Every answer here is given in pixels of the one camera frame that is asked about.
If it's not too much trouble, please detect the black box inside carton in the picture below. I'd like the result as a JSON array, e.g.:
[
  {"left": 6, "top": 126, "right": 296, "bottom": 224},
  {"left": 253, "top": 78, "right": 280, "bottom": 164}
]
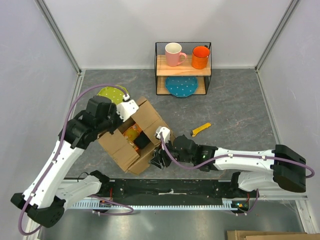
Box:
[{"left": 133, "top": 131, "right": 151, "bottom": 150}]

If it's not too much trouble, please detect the green dotted plate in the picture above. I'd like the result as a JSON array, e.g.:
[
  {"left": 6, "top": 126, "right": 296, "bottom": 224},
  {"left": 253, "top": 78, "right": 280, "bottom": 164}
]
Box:
[{"left": 97, "top": 86, "right": 124, "bottom": 105}]

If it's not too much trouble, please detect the blue dotted plate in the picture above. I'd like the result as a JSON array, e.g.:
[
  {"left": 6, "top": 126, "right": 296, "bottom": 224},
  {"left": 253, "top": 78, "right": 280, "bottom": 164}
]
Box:
[{"left": 164, "top": 76, "right": 198, "bottom": 98}]

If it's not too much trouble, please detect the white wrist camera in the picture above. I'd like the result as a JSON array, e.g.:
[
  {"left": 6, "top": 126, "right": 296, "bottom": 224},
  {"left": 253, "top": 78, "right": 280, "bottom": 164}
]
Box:
[
  {"left": 116, "top": 100, "right": 139, "bottom": 122},
  {"left": 155, "top": 126, "right": 171, "bottom": 142}
]

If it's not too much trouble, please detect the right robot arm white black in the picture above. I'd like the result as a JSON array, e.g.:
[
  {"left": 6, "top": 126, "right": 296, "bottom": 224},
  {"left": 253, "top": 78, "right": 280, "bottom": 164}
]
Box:
[{"left": 149, "top": 135, "right": 306, "bottom": 197}]

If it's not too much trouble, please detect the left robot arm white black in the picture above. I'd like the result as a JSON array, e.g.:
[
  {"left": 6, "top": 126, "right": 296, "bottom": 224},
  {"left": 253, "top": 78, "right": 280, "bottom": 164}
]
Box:
[{"left": 10, "top": 95, "right": 138, "bottom": 228}]

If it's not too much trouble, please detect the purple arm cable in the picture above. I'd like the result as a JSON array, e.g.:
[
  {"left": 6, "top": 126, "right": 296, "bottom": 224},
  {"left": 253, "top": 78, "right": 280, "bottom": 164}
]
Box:
[
  {"left": 160, "top": 132, "right": 315, "bottom": 179},
  {"left": 18, "top": 83, "right": 130, "bottom": 236}
]

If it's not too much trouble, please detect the black wire wooden shelf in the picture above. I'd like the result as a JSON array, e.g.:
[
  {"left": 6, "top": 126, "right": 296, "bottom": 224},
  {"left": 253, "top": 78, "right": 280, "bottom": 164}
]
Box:
[{"left": 154, "top": 41, "right": 212, "bottom": 96}]

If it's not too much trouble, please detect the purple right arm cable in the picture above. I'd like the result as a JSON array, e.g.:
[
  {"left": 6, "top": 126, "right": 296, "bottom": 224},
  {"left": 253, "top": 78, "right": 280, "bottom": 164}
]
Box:
[{"left": 160, "top": 132, "right": 315, "bottom": 179}]

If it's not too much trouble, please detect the orange yellow toy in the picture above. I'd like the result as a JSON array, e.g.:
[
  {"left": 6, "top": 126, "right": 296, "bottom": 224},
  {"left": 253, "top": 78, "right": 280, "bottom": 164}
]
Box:
[{"left": 123, "top": 123, "right": 142, "bottom": 152}]

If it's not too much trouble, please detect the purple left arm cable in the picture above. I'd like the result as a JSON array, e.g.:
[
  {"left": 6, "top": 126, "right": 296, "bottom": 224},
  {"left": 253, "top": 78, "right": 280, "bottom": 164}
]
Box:
[{"left": 18, "top": 83, "right": 130, "bottom": 236}]

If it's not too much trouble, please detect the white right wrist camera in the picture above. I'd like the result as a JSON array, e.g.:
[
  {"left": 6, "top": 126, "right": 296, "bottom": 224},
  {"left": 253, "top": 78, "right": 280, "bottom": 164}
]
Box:
[{"left": 155, "top": 126, "right": 171, "bottom": 142}]

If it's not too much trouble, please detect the yellow utility knife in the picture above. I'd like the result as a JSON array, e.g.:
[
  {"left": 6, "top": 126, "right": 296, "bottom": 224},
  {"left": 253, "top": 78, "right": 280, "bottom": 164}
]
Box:
[{"left": 190, "top": 122, "right": 211, "bottom": 137}]

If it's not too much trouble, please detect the cardboard sheet corner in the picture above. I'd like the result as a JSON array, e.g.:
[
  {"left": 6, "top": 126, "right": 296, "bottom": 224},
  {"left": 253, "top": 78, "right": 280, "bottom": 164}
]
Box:
[{"left": 226, "top": 230, "right": 320, "bottom": 240}]

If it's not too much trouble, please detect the pink mug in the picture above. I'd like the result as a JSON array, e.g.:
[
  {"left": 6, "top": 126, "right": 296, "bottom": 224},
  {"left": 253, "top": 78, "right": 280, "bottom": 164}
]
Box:
[{"left": 165, "top": 42, "right": 187, "bottom": 67}]

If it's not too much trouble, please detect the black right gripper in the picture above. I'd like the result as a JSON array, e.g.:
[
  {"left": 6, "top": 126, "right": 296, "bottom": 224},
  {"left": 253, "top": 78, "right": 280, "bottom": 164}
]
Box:
[{"left": 148, "top": 137, "right": 194, "bottom": 169}]

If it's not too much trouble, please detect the orange mug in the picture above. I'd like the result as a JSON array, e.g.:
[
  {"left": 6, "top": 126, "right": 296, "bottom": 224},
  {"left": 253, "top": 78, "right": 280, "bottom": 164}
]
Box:
[{"left": 191, "top": 46, "right": 211, "bottom": 70}]

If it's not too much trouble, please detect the brown cardboard express box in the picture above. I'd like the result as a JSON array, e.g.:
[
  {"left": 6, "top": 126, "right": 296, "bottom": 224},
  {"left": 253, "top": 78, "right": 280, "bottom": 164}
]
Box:
[{"left": 98, "top": 97, "right": 169, "bottom": 175}]

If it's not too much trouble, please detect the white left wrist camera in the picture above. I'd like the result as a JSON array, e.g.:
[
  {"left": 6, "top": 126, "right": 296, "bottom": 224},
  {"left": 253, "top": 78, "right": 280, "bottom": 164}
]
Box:
[{"left": 116, "top": 100, "right": 139, "bottom": 122}]

